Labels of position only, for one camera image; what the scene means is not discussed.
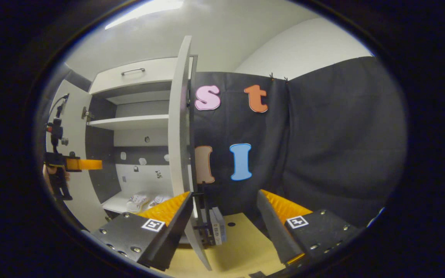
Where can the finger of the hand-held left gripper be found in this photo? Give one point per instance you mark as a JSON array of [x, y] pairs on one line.
[[85, 164]]

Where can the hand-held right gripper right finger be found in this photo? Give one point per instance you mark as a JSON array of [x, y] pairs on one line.
[[274, 231]]

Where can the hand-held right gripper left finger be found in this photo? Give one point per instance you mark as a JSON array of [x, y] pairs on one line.
[[172, 231]]

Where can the white shoe cabinet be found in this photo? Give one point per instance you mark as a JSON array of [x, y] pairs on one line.
[[102, 170]]

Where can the white canvas shoe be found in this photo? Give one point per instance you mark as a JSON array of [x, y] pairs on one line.
[[158, 200], [135, 202]]

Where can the white cabinet door camera sticker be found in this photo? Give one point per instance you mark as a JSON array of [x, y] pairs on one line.
[[77, 200]]

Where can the white cabinet door calendar sticker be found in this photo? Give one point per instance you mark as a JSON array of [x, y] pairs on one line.
[[178, 116]]

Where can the metal door hinge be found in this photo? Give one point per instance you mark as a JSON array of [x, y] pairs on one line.
[[87, 114]]

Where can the white cabinet drawer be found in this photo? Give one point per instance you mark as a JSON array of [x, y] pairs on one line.
[[149, 75]]

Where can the small grey box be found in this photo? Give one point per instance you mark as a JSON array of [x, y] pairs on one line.
[[216, 227]]

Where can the black backdrop cloth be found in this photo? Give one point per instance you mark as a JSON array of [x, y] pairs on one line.
[[342, 135]]

